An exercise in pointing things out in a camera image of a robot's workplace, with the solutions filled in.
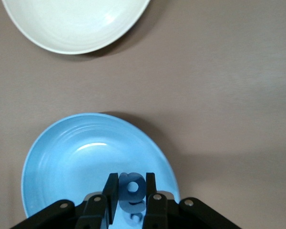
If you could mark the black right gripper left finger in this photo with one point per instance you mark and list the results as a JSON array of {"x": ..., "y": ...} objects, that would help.
[{"x": 110, "y": 193}]

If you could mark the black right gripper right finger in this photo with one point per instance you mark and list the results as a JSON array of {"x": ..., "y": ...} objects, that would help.
[{"x": 155, "y": 210}]

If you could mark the blue foam letter a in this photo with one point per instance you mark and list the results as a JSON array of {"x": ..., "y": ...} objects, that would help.
[{"x": 125, "y": 190}]

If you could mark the blue round plate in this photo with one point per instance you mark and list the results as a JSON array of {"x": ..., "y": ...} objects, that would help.
[{"x": 74, "y": 167}]

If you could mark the beige round plate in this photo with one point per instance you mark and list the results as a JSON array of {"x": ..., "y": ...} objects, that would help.
[{"x": 74, "y": 23}]

